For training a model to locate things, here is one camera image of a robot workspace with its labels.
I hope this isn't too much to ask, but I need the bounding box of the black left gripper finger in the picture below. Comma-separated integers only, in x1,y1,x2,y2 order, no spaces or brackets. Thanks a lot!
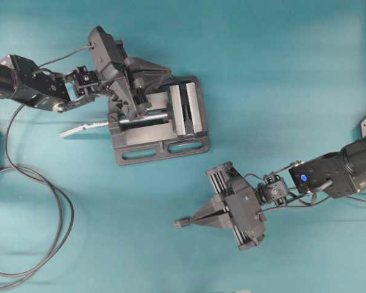
131,78,151,116
128,57,173,80

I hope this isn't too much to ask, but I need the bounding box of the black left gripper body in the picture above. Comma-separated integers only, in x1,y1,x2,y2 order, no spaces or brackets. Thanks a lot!
88,26,135,118

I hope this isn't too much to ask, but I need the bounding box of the black USB cable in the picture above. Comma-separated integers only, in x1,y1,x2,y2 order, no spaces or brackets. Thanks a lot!
0,103,76,282

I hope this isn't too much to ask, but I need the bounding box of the silver vise screw handle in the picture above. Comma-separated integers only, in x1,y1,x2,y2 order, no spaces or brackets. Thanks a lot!
59,112,169,137

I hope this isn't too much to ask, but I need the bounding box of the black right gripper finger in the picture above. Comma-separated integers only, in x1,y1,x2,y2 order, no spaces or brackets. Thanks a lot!
191,195,231,222
191,215,232,229

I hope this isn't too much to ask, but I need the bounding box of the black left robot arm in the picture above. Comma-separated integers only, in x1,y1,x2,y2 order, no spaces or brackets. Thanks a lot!
0,26,174,120

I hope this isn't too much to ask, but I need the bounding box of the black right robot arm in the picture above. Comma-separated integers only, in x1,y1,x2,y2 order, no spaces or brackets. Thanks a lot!
175,136,366,250

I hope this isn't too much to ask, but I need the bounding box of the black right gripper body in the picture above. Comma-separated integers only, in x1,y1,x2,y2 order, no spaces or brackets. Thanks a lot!
206,162,265,251

